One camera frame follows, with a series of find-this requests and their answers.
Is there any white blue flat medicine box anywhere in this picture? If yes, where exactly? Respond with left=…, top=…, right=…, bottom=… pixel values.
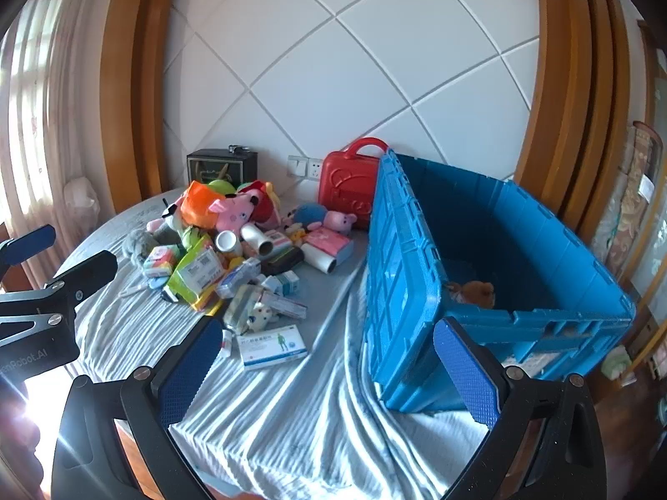
left=237, top=324, right=308, bottom=372

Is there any yellow plastic pack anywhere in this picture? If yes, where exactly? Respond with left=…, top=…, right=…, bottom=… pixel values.
left=190, top=292, right=222, bottom=313

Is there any teal white medicine box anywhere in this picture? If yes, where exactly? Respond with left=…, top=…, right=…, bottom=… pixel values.
left=272, top=271, right=301, bottom=298

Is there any pink pig plush toy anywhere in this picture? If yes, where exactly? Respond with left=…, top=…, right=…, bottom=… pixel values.
left=208, top=191, right=261, bottom=233

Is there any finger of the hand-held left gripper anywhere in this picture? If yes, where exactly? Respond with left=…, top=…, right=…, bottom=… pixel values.
left=0, top=250, right=120, bottom=347
left=0, top=225, right=57, bottom=279

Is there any grey plush toy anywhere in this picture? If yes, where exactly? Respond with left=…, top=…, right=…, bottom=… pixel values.
left=122, top=228, right=162, bottom=266

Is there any brown plush toy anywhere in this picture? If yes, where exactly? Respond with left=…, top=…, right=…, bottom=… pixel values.
left=445, top=280, right=496, bottom=309

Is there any colourful sponge pack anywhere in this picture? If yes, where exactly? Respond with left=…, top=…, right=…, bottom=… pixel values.
left=142, top=245, right=181, bottom=278

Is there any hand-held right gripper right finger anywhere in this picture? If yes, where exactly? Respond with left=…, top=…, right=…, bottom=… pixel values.
left=432, top=317, right=608, bottom=500

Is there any white paper roll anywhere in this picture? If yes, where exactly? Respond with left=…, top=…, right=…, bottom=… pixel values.
left=301, top=244, right=339, bottom=275

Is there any green pink wet wipes pack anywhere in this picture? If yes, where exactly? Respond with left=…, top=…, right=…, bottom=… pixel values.
left=165, top=234, right=227, bottom=303

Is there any blue plastic crate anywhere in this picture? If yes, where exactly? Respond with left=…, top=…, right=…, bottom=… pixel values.
left=361, top=148, right=637, bottom=413

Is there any red plastic carry case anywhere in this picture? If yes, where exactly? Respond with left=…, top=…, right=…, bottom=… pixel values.
left=318, top=137, right=391, bottom=231

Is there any blue pig plush toy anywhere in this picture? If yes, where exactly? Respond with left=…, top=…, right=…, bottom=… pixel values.
left=293, top=203, right=358, bottom=234

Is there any black green bottle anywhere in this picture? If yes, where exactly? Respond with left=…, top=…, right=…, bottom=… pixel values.
left=259, top=246, right=306, bottom=277

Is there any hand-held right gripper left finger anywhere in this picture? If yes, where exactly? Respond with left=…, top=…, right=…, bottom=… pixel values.
left=50, top=315, right=226, bottom=500

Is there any light sheer curtain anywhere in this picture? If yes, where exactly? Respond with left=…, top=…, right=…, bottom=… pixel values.
left=0, top=0, right=105, bottom=293

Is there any green white cloth bundle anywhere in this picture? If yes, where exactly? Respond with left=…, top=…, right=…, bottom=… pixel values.
left=600, top=346, right=634, bottom=381

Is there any white plastic bag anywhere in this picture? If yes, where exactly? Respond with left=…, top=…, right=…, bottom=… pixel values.
left=63, top=176, right=101, bottom=230

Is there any pink tissue pack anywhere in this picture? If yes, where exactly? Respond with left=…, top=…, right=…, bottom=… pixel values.
left=302, top=228, right=355, bottom=264

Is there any long pink white box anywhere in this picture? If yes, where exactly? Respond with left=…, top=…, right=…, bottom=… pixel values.
left=261, top=292, right=309, bottom=320

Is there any orange plush toy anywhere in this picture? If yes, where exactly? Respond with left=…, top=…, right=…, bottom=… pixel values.
left=174, top=180, right=220, bottom=228

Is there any wooden wall trim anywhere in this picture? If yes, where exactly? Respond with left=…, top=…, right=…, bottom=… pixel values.
left=516, top=0, right=629, bottom=240
left=99, top=0, right=183, bottom=214

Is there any white pink plush toy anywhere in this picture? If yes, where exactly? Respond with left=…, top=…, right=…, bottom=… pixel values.
left=146, top=200, right=183, bottom=235

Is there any black gift box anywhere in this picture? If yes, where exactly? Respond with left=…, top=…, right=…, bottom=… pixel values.
left=186, top=145, right=260, bottom=188

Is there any white roll with cardboard core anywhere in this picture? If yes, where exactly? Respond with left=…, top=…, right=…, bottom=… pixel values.
left=241, top=223, right=275, bottom=256

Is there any white paper cup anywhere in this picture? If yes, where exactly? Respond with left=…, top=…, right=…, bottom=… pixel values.
left=215, top=230, right=243, bottom=258

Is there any white bear plush toy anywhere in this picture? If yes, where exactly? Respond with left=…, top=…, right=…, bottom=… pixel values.
left=246, top=299, right=282, bottom=331

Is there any clear tape roll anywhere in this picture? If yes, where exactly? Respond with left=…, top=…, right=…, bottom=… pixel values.
left=224, top=284, right=261, bottom=334

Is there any wooden frosted glass door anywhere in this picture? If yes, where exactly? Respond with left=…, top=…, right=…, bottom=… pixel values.
left=625, top=21, right=667, bottom=324

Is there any striped grey bed sheet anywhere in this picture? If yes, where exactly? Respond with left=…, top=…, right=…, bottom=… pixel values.
left=52, top=190, right=527, bottom=500

